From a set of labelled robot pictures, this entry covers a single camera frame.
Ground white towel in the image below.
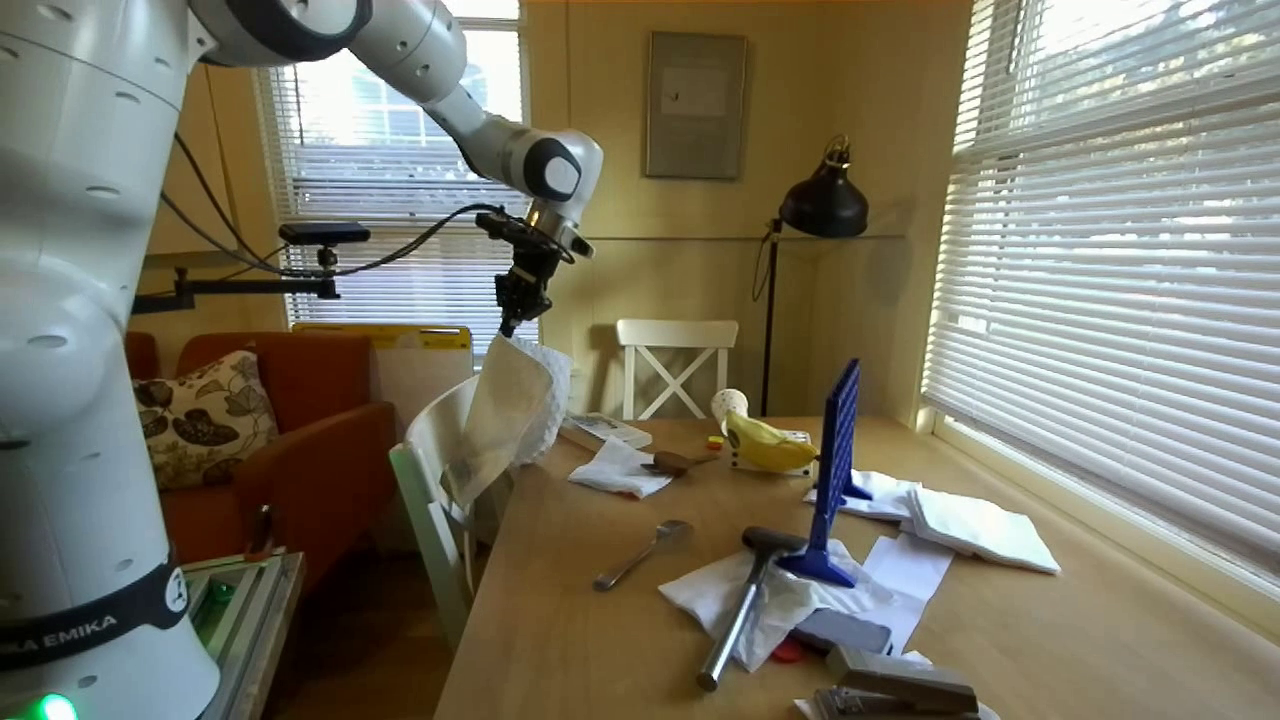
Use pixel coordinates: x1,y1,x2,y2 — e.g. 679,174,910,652
461,335,571,504

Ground black desk lamp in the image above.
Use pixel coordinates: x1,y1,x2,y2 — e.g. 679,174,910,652
758,140,869,402

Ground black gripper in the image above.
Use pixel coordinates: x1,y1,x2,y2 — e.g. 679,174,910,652
475,209,590,340

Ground white far chair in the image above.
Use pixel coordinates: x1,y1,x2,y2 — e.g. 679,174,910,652
616,319,741,419

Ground floral patterned cushion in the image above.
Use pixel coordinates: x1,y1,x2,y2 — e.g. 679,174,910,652
136,349,278,486

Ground open white booklet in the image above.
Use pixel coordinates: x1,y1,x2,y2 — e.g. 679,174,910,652
838,472,1058,576

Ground grey stapler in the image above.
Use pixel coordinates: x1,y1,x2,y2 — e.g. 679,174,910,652
811,647,980,720

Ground blue connect four grid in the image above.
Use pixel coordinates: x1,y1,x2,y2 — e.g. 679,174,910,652
782,361,862,587

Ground white wooden chair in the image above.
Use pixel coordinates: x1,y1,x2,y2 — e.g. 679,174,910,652
388,378,500,645

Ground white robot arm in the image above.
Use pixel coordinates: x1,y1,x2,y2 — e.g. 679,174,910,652
0,0,602,720

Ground black metal hammer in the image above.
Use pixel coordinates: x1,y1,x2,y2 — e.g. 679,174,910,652
698,529,803,691

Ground white window blinds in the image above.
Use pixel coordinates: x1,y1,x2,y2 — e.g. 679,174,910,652
922,0,1280,569

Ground metal spanner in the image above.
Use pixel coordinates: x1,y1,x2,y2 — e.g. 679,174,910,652
590,521,693,592

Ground orange armchair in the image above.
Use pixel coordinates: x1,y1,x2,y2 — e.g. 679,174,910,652
125,333,397,587

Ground grey wall panel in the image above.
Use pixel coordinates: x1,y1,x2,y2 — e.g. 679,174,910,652
642,30,750,180

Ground yellow banana toy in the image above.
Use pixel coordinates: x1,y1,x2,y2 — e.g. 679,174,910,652
708,387,819,477

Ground white napkin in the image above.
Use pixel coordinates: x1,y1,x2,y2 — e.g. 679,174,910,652
571,440,671,498

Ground black camera on tripod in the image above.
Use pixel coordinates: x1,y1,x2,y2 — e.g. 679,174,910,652
277,221,372,248

